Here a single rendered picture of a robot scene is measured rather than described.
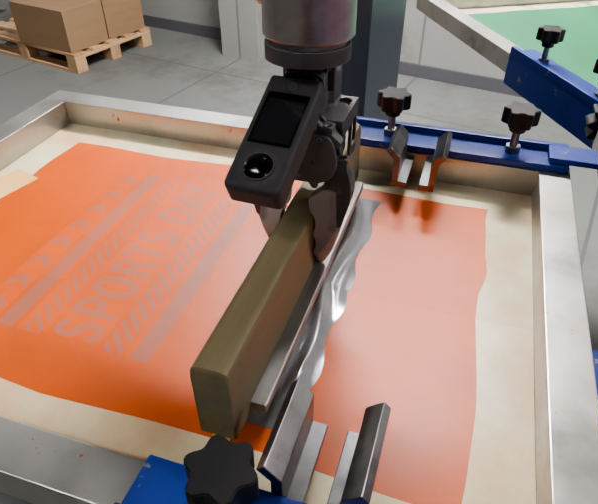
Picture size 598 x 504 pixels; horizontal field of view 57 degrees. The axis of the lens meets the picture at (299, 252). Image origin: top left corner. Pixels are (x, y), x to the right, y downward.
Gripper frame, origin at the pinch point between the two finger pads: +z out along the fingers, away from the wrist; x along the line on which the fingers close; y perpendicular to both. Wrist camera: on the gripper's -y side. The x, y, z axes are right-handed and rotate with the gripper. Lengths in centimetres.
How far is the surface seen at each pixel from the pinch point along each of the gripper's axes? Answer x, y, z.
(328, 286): -3.0, 0.9, 4.5
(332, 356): -5.7, -7.7, 5.3
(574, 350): -25.8, -4.1, 1.6
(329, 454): -8.1, -17.4, 5.7
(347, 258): -3.7, 6.3, 4.5
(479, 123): -22, 263, 92
